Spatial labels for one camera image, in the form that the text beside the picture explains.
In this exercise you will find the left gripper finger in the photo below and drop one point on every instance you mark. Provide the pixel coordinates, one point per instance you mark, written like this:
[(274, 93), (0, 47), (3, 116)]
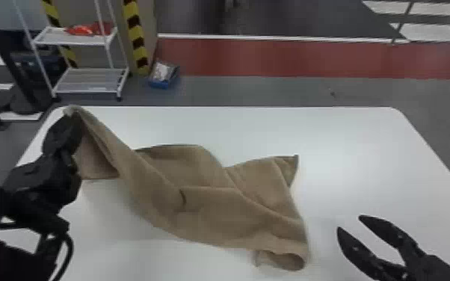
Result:
[(63, 133)]

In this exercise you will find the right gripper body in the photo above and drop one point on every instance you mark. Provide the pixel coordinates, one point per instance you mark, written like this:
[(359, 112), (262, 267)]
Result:
[(435, 271)]

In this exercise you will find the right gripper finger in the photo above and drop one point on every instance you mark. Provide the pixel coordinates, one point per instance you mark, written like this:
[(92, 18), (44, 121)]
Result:
[(393, 235), (360, 255)]

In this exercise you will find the beige towel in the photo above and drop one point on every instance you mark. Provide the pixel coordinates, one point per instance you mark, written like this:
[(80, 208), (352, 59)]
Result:
[(209, 196)]

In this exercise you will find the white shelf trolley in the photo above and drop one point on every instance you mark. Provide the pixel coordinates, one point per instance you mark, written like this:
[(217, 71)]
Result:
[(87, 78)]

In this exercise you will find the red packet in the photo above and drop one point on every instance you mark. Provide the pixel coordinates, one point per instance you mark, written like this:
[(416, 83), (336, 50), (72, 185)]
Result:
[(85, 29)]

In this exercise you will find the blue box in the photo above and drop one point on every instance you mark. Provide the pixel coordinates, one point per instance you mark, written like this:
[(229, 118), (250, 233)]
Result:
[(163, 75)]

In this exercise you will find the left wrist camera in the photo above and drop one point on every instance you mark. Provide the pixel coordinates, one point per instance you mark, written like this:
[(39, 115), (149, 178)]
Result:
[(40, 184)]

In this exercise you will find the yellow black striped post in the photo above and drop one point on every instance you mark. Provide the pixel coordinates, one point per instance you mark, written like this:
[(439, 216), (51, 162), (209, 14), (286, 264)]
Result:
[(135, 35), (62, 43)]

